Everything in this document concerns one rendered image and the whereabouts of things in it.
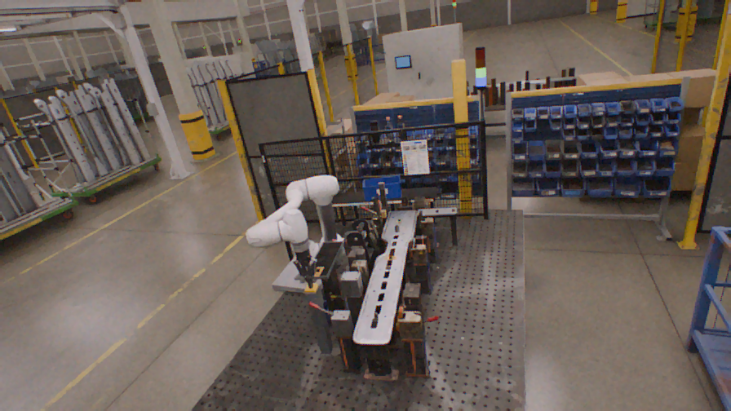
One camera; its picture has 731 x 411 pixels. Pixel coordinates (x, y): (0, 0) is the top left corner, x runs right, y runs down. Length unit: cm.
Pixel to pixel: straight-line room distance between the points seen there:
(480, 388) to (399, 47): 775
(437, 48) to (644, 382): 710
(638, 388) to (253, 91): 436
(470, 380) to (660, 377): 155
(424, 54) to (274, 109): 487
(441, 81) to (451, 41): 81
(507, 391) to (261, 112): 385
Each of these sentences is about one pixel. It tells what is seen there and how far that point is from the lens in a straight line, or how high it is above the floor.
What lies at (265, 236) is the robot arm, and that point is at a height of 153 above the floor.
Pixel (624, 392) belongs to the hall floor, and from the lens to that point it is 325.
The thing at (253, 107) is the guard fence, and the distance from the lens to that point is 495.
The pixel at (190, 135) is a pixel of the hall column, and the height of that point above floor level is 62.
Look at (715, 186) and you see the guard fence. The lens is 460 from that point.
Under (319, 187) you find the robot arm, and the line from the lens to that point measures 244.
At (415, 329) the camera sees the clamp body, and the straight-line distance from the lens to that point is 202.
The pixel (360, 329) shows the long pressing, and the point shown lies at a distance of 208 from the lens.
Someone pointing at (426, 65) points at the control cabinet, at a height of 129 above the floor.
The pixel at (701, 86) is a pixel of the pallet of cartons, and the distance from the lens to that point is 533.
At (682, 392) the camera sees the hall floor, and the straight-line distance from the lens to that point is 337.
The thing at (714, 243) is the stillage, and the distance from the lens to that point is 316.
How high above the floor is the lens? 238
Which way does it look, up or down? 24 degrees down
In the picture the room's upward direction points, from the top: 10 degrees counter-clockwise
